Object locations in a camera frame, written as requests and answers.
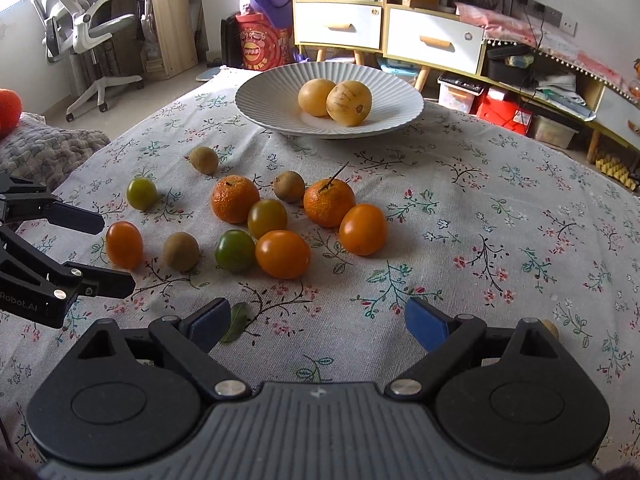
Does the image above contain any black storage box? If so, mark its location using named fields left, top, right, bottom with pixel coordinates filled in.
left=486, top=44, right=540, bottom=87

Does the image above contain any yellow egg tray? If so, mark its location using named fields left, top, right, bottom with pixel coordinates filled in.
left=595, top=152, right=640, bottom=192

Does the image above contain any red printed bag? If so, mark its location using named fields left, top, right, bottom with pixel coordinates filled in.
left=236, top=11, right=293, bottom=71

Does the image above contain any light wooden desk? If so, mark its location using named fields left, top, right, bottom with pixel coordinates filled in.
left=107, top=0, right=200, bottom=80

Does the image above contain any low wooden cabinet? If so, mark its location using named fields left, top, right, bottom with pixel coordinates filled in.
left=480, top=35, right=640, bottom=163

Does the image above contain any clear plastic box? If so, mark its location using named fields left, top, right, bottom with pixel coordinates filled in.
left=530, top=114, right=579, bottom=151

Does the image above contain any smooth yellow round fruit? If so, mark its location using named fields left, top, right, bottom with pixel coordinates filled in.
left=298, top=78, right=337, bottom=117

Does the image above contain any floral tablecloth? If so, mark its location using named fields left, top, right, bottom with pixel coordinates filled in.
left=0, top=65, right=640, bottom=480

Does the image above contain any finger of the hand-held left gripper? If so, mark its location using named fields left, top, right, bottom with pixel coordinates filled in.
left=0, top=175, right=106, bottom=235
left=0, top=227, right=137, bottom=330

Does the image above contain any green leaf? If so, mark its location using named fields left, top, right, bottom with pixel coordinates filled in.
left=220, top=302, right=249, bottom=344

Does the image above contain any white ribbed plate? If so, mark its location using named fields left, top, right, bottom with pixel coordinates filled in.
left=235, top=62, right=426, bottom=140

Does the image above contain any orange round object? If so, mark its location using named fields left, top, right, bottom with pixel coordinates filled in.
left=0, top=88, right=23, bottom=139

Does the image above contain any row of wall sockets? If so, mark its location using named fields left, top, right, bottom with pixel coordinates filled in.
left=516, top=0, right=578, bottom=34

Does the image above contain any blue lidded plastic box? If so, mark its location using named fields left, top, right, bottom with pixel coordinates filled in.
left=377, top=57, right=420, bottom=88

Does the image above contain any pink fringed cloth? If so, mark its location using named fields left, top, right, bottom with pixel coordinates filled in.
left=455, top=2, right=623, bottom=88

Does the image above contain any mandarin orange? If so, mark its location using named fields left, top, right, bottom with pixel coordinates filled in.
left=211, top=175, right=261, bottom=224
left=303, top=162, right=356, bottom=228

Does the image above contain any pile of papers and bags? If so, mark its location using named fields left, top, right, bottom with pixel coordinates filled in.
left=530, top=67, right=598, bottom=122

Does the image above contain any white drawer small handle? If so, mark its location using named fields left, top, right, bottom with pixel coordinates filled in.
left=595, top=85, right=640, bottom=150

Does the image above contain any brown kiwi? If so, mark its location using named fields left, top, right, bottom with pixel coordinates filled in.
left=162, top=231, right=201, bottom=272

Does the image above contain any white office chair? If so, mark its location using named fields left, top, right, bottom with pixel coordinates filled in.
left=30, top=0, right=146, bottom=122

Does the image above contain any speckled yellow round fruit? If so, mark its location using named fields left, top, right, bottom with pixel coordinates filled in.
left=326, top=80, right=373, bottom=127

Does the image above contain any white drawer wooden handle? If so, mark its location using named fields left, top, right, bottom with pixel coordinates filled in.
left=295, top=1, right=383, bottom=51
left=387, top=8, right=485, bottom=75

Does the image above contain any black standing heater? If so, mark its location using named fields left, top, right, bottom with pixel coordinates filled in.
left=196, top=14, right=247, bottom=82

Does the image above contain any grey knitted blanket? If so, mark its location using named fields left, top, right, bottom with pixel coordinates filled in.
left=0, top=112, right=112, bottom=196

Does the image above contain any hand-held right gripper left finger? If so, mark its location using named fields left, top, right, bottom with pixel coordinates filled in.
left=75, top=298, right=252, bottom=402

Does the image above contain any red box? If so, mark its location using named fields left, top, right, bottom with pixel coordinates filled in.
left=475, top=87, right=534, bottom=137

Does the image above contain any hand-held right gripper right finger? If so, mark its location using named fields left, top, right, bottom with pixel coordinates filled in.
left=384, top=296, right=560, bottom=401

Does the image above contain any clear box with keyboard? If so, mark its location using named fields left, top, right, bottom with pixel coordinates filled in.
left=438, top=75, right=484, bottom=114

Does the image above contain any green orange tomato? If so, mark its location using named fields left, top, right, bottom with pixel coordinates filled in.
left=247, top=198, right=288, bottom=240

